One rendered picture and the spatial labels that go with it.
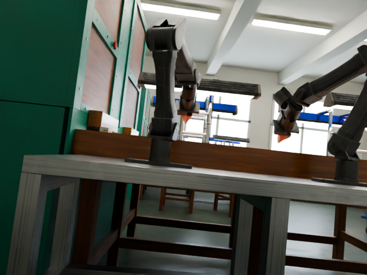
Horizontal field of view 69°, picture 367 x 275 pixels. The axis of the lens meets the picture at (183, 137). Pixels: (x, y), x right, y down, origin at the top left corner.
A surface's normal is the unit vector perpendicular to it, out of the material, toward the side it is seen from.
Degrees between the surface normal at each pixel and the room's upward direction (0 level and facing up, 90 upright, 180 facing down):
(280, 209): 90
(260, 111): 90
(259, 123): 90
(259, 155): 90
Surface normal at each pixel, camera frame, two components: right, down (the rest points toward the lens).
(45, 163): 0.07, -0.06
